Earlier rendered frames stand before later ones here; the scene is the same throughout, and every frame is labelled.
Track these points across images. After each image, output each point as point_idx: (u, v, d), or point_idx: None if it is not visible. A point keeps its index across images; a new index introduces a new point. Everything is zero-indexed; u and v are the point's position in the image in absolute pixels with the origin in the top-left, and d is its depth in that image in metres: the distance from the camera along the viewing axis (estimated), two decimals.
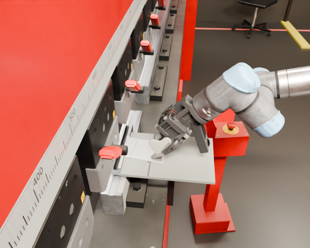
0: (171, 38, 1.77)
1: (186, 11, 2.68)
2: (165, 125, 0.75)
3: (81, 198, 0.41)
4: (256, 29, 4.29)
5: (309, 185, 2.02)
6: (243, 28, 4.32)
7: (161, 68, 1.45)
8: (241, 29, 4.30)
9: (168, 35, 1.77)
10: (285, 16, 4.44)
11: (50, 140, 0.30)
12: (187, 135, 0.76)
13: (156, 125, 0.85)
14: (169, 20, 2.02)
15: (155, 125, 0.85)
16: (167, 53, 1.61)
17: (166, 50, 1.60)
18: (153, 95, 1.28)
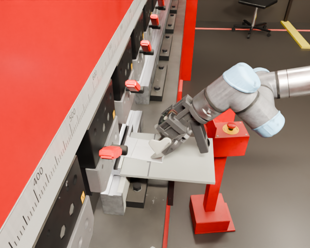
0: (171, 38, 1.77)
1: (186, 11, 2.68)
2: (165, 125, 0.75)
3: (81, 198, 0.41)
4: (256, 29, 4.29)
5: (309, 185, 2.02)
6: (243, 28, 4.32)
7: (161, 68, 1.45)
8: (241, 29, 4.30)
9: (168, 35, 1.77)
10: (285, 16, 4.44)
11: (50, 140, 0.30)
12: (187, 135, 0.76)
13: (156, 125, 0.85)
14: (169, 20, 2.02)
15: (155, 125, 0.85)
16: (167, 53, 1.61)
17: (166, 50, 1.60)
18: (153, 95, 1.28)
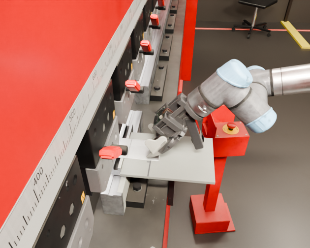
0: (171, 38, 1.77)
1: (186, 11, 2.68)
2: (161, 124, 0.76)
3: (81, 198, 0.41)
4: (256, 29, 4.29)
5: (309, 185, 2.02)
6: (243, 28, 4.32)
7: (161, 68, 1.45)
8: (241, 29, 4.30)
9: (168, 35, 1.77)
10: (285, 16, 4.44)
11: (50, 140, 0.30)
12: (183, 132, 0.77)
13: (149, 124, 0.85)
14: (169, 20, 2.02)
15: (149, 124, 0.85)
16: (167, 53, 1.61)
17: (166, 50, 1.60)
18: (153, 95, 1.28)
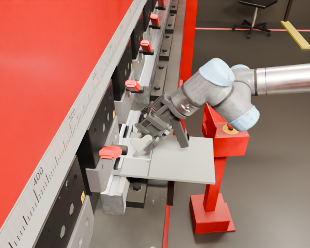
0: (171, 38, 1.77)
1: (186, 11, 2.68)
2: (145, 123, 0.76)
3: (81, 198, 0.41)
4: (256, 29, 4.29)
5: (309, 185, 2.02)
6: (243, 28, 4.32)
7: (161, 68, 1.45)
8: (241, 29, 4.30)
9: (168, 35, 1.77)
10: (285, 16, 4.44)
11: (50, 140, 0.30)
12: (167, 131, 0.77)
13: (136, 123, 0.86)
14: (169, 20, 2.02)
15: (135, 123, 0.86)
16: (167, 53, 1.61)
17: (166, 50, 1.60)
18: (153, 95, 1.28)
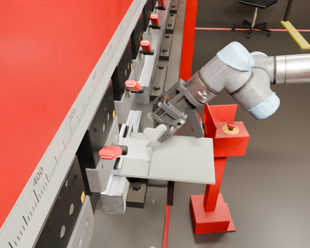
0: (171, 38, 1.77)
1: (186, 11, 2.68)
2: (160, 112, 0.74)
3: (81, 198, 0.41)
4: (256, 29, 4.29)
5: (309, 185, 2.02)
6: (243, 28, 4.32)
7: (161, 68, 1.45)
8: (241, 29, 4.30)
9: (168, 35, 1.77)
10: (285, 16, 4.44)
11: (50, 140, 0.30)
12: (182, 120, 0.74)
13: (148, 113, 0.83)
14: (169, 20, 2.02)
15: (148, 113, 0.83)
16: (167, 53, 1.61)
17: (166, 50, 1.60)
18: (153, 95, 1.28)
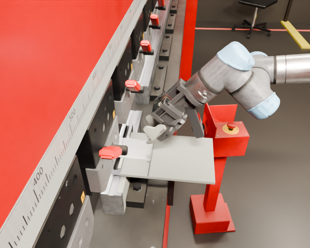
0: (171, 38, 1.77)
1: (186, 11, 2.68)
2: (160, 111, 0.73)
3: (81, 198, 0.41)
4: (256, 29, 4.29)
5: (309, 185, 2.02)
6: (243, 28, 4.32)
7: (161, 68, 1.45)
8: (241, 29, 4.30)
9: (168, 35, 1.77)
10: (285, 16, 4.44)
11: (50, 140, 0.30)
12: (182, 120, 0.74)
13: (147, 116, 0.82)
14: (169, 20, 2.02)
15: (147, 116, 0.82)
16: (167, 53, 1.61)
17: (166, 50, 1.60)
18: (153, 95, 1.28)
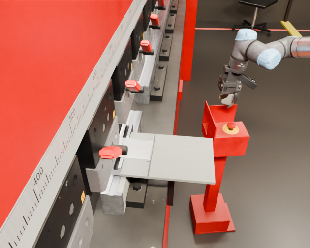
0: (171, 38, 1.77)
1: (186, 11, 2.68)
2: (225, 88, 1.23)
3: (81, 198, 0.41)
4: (256, 29, 4.29)
5: (309, 185, 2.02)
6: None
7: (161, 68, 1.45)
8: (241, 29, 4.30)
9: (168, 35, 1.77)
10: (285, 16, 4.44)
11: (50, 140, 0.30)
12: (239, 84, 1.22)
13: (219, 96, 1.31)
14: (169, 20, 2.02)
15: (219, 96, 1.31)
16: (167, 53, 1.61)
17: (166, 50, 1.60)
18: (153, 95, 1.28)
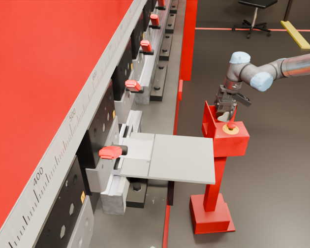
0: (171, 38, 1.77)
1: (186, 11, 2.68)
2: (220, 107, 1.29)
3: (81, 198, 0.41)
4: (256, 29, 4.29)
5: (309, 185, 2.02)
6: (243, 28, 4.32)
7: (161, 68, 1.45)
8: (241, 29, 4.30)
9: (168, 35, 1.77)
10: (285, 16, 4.44)
11: (50, 140, 0.30)
12: (234, 103, 1.28)
13: (216, 113, 1.37)
14: (169, 20, 2.02)
15: (215, 113, 1.37)
16: (167, 53, 1.61)
17: (166, 50, 1.60)
18: (153, 95, 1.28)
